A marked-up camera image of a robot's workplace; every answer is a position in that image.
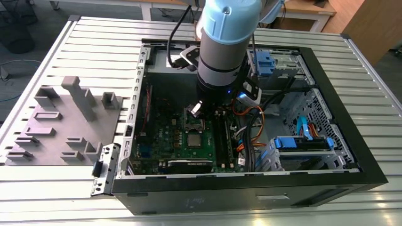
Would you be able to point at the grey plastic parts rack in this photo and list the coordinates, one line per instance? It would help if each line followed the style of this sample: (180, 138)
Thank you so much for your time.
(63, 141)

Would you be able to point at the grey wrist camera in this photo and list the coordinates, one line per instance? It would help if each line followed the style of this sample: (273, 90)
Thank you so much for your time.
(192, 55)

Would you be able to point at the green motherboard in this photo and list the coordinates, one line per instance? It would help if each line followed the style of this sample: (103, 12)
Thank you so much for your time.
(201, 157)

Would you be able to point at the CPU socket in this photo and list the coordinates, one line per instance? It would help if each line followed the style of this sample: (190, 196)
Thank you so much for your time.
(186, 141)

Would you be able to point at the blue plastic drive bracket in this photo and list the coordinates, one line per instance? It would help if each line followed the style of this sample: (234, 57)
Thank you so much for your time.
(265, 162)

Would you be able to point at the grey power supply white label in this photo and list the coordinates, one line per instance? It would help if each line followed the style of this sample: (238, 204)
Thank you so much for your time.
(161, 61)

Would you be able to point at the wooden cabinet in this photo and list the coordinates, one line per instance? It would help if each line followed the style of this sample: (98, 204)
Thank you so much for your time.
(371, 28)

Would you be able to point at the wooden desk white frame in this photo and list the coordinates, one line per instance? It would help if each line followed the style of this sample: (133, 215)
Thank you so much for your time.
(301, 9)

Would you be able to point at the black open PC case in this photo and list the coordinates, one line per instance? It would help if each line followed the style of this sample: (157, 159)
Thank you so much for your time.
(220, 195)

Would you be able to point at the black graphics card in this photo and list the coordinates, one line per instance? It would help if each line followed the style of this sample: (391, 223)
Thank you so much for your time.
(189, 166)

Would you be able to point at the CPU with silver top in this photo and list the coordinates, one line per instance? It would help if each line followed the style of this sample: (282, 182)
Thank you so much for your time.
(194, 141)

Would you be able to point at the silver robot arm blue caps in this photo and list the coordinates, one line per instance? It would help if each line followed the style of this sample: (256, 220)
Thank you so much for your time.
(220, 58)

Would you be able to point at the silver hinged slot bracket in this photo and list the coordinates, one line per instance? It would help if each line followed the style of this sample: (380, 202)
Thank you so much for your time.
(109, 164)

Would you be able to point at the blue plastic drive latch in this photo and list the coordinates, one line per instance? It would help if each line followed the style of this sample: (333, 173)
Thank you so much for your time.
(265, 63)

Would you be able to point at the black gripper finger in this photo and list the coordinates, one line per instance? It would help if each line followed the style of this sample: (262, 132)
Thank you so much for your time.
(196, 108)

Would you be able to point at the hard disk in blue carrier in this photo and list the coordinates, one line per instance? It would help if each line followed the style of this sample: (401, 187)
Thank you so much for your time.
(288, 143)

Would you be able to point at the black RAM slot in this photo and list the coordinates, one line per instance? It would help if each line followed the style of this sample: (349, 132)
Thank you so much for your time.
(220, 139)
(229, 141)

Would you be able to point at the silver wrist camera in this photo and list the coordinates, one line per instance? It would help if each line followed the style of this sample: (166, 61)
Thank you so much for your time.
(252, 99)

